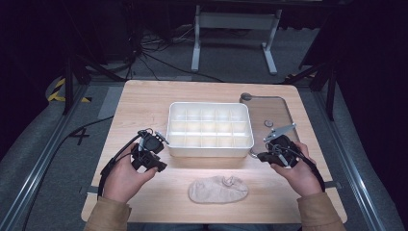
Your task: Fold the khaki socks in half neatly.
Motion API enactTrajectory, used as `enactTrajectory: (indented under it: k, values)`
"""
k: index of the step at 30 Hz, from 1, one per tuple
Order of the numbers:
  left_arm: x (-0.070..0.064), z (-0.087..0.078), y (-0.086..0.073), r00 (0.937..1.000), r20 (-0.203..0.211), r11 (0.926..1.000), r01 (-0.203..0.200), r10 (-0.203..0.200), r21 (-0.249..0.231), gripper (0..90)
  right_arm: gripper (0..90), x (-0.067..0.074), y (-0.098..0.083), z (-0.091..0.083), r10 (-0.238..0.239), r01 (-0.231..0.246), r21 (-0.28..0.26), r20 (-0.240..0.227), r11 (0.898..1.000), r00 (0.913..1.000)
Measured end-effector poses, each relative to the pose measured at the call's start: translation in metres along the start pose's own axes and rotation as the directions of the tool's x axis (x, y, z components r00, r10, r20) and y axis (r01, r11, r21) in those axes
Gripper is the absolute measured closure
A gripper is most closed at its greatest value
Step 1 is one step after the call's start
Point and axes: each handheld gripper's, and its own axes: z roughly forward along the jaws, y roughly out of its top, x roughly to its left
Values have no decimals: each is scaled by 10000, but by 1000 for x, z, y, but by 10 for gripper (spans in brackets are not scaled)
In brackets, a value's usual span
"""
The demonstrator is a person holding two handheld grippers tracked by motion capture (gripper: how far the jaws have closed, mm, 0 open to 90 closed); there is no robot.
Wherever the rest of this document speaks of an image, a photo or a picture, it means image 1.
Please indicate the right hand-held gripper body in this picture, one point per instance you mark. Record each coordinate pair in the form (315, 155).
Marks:
(284, 150)

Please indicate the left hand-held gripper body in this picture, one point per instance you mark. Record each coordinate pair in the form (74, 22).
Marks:
(150, 144)

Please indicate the white divided storage box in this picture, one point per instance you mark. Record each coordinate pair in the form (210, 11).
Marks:
(208, 152)

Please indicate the beige sock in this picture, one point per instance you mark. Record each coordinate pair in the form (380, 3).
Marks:
(211, 192)

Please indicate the person's right hand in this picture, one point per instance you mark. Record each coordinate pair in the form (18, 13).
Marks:
(303, 178)

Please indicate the person's left hand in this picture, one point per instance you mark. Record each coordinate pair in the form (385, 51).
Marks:
(123, 181)

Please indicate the small grey round knob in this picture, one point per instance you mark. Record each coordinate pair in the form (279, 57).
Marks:
(268, 123)

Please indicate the clear tinted box lid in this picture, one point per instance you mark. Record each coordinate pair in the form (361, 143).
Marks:
(269, 107)

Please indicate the black tripod stand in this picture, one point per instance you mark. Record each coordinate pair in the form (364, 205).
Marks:
(330, 86)
(69, 83)

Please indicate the yellow black floor tape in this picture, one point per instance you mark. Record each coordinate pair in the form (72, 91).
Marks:
(56, 94)

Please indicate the aluminium floor rail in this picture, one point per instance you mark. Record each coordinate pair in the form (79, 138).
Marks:
(38, 166)
(349, 154)

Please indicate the grey metal stand frame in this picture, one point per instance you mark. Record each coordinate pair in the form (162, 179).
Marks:
(235, 20)

